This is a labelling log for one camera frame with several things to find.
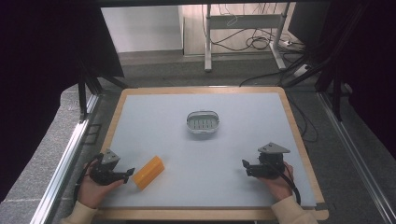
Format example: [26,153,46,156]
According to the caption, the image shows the person's right hand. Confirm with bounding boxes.
[259,161,295,203]

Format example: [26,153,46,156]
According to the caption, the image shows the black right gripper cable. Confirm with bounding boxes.
[264,161,303,206]

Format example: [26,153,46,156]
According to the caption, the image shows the black curtain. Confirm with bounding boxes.
[288,0,396,161]
[0,0,126,203]

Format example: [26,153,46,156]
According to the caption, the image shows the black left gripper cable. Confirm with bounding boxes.
[72,152,105,204]

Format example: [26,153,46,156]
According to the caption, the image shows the thin black floor cable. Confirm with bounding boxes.
[285,91,319,144]

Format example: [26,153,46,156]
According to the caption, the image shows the white power strip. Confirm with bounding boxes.
[292,63,313,77]

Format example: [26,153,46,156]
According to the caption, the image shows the orange soap bar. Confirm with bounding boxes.
[132,155,165,191]

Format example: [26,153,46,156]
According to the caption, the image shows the tangle of black floor cables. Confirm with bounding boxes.
[201,3,307,54]

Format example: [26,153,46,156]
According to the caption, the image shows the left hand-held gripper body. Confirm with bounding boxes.
[90,148,126,187]

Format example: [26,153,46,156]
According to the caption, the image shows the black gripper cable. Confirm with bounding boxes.
[264,161,303,206]
[72,152,105,204]

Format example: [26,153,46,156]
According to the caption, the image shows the aluminium rail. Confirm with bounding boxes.
[317,91,396,224]
[30,92,101,224]

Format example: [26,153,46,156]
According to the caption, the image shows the black metal stand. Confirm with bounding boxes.
[279,3,370,122]
[75,58,129,123]

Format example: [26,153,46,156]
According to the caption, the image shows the person's left hand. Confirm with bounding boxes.
[77,167,124,209]

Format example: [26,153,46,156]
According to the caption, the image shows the grey soap dish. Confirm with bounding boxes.
[186,110,220,135]

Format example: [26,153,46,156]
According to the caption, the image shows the white metal desk frame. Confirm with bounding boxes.
[204,3,292,73]

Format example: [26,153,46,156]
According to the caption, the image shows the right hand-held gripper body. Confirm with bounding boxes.
[247,142,291,180]

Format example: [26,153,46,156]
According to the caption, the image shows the white board panel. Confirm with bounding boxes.
[100,5,184,53]

